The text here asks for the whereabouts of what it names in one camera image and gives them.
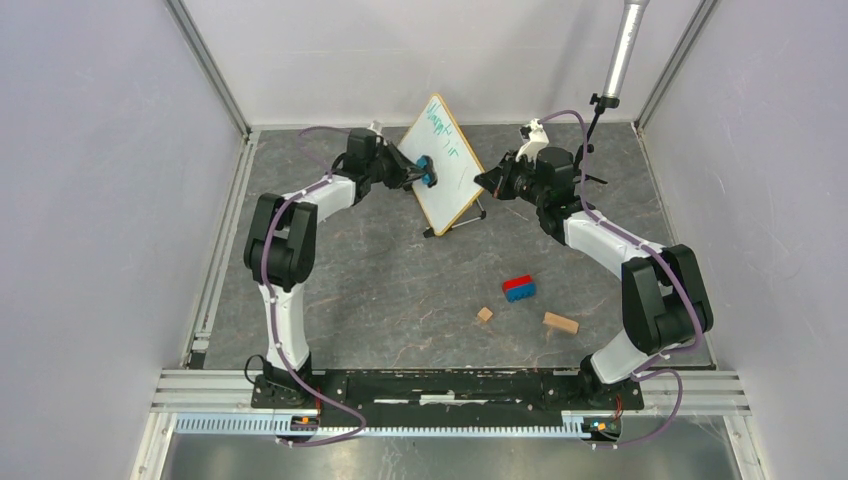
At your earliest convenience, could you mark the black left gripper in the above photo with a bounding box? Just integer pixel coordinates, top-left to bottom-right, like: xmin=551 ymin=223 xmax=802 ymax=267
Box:
xmin=366 ymin=141 xmax=426 ymax=191

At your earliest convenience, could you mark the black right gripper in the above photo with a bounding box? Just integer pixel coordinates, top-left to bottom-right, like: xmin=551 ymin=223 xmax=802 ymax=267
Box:
xmin=474 ymin=151 xmax=546 ymax=208

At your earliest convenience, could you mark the blue whiteboard eraser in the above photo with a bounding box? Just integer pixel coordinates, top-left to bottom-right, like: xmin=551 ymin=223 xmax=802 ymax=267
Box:
xmin=416 ymin=155 xmax=438 ymax=188

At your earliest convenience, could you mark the small wood-framed whiteboard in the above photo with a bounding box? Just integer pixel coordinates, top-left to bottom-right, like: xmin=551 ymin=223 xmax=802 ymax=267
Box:
xmin=398 ymin=93 xmax=483 ymax=236

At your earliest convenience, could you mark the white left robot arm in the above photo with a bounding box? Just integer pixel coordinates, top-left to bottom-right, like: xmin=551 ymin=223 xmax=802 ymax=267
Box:
xmin=243 ymin=128 xmax=438 ymax=408

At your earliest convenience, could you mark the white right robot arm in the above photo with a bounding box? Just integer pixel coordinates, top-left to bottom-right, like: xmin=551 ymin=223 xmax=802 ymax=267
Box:
xmin=474 ymin=147 xmax=714 ymax=408

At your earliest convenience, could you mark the red and blue toy brick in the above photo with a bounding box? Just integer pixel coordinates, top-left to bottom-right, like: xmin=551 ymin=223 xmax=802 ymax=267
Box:
xmin=502 ymin=275 xmax=537 ymax=303

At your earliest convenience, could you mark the black tripod stand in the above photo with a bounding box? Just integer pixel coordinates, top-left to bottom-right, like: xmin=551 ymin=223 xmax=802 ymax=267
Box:
xmin=574 ymin=93 xmax=621 ymax=185

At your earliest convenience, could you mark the small wooden cube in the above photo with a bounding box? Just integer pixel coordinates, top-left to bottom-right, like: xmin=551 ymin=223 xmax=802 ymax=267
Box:
xmin=476 ymin=307 xmax=494 ymax=323

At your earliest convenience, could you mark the long wooden block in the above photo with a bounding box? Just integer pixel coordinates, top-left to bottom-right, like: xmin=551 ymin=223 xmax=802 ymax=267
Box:
xmin=543 ymin=312 xmax=580 ymax=335

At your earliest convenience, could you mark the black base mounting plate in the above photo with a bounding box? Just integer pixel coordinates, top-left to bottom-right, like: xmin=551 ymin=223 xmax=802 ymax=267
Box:
xmin=251 ymin=368 xmax=645 ymax=429

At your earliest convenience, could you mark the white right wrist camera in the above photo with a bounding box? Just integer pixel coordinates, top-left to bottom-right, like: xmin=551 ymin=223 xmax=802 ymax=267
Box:
xmin=516 ymin=118 xmax=549 ymax=162

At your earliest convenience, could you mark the slotted cable duct rail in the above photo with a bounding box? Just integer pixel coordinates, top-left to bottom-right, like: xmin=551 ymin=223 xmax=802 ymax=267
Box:
xmin=173 ymin=413 xmax=624 ymax=439

